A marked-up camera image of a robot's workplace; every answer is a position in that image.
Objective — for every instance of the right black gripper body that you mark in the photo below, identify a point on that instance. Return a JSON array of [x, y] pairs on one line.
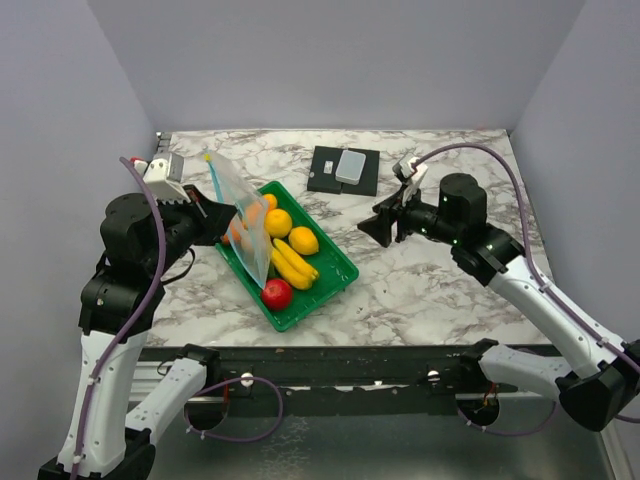
[[424, 219]]

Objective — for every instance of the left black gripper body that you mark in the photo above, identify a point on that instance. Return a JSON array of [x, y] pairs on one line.
[[185, 226]]

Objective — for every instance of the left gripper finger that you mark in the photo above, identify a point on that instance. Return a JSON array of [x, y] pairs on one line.
[[213, 225], [211, 212]]

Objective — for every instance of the clear zip top bag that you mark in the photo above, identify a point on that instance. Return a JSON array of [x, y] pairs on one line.
[[246, 233]]

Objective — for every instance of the green plastic tray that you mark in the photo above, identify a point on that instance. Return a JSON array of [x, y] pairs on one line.
[[336, 270]]

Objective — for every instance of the red apple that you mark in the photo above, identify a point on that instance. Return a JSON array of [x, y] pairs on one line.
[[277, 294]]

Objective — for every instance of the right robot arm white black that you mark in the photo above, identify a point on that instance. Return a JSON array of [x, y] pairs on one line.
[[597, 374]]

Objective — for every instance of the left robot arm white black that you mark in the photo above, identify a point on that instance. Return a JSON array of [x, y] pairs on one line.
[[107, 440]]

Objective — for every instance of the orange fruit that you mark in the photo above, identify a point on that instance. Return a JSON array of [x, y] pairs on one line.
[[267, 201]]

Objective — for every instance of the yellow peach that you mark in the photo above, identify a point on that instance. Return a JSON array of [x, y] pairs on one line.
[[278, 223]]

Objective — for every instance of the grey translucent small case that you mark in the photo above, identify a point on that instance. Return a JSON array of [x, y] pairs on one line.
[[350, 167]]

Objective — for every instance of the black flat box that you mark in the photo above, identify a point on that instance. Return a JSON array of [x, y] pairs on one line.
[[322, 172]]

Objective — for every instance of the yellow lemon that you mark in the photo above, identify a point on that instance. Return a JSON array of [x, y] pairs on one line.
[[303, 241]]

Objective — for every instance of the yellow banana bunch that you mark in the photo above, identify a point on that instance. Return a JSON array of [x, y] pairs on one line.
[[292, 267]]

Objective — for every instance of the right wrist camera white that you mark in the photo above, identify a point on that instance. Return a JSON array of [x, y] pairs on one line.
[[410, 172]]

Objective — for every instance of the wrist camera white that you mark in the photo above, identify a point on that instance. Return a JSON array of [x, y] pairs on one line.
[[410, 172], [163, 176]]

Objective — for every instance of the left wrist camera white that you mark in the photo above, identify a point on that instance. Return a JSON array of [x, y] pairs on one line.
[[163, 176]]

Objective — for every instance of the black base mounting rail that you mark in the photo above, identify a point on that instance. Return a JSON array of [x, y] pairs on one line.
[[344, 381]]

